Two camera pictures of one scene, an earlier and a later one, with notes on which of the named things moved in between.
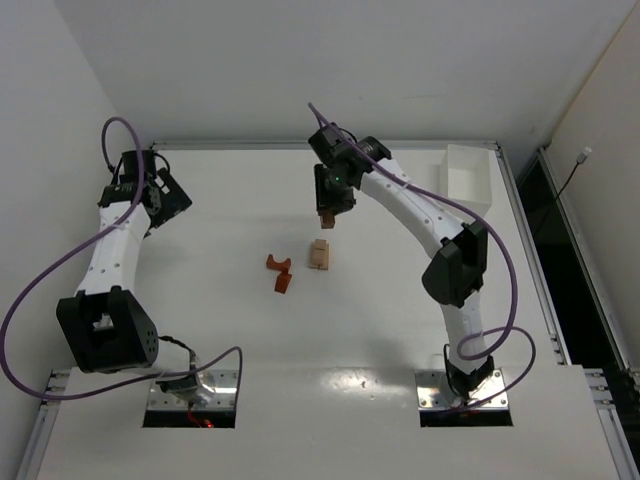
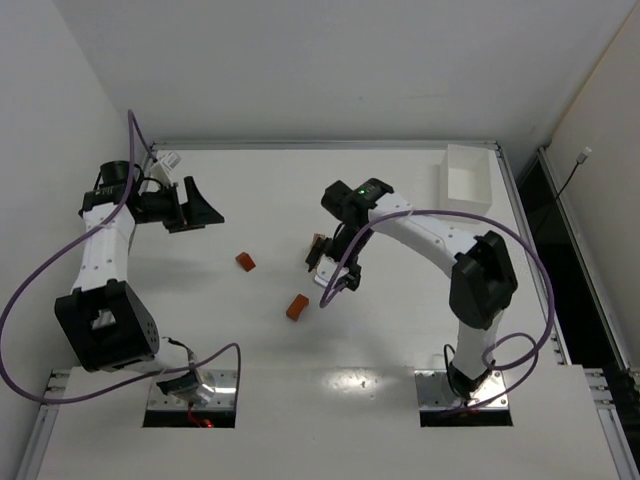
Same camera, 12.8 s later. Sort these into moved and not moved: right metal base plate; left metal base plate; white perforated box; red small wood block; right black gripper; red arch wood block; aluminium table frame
Moved: red arch wood block; right black gripper; red small wood block
Not moved: aluminium table frame; left metal base plate; white perforated box; right metal base plate
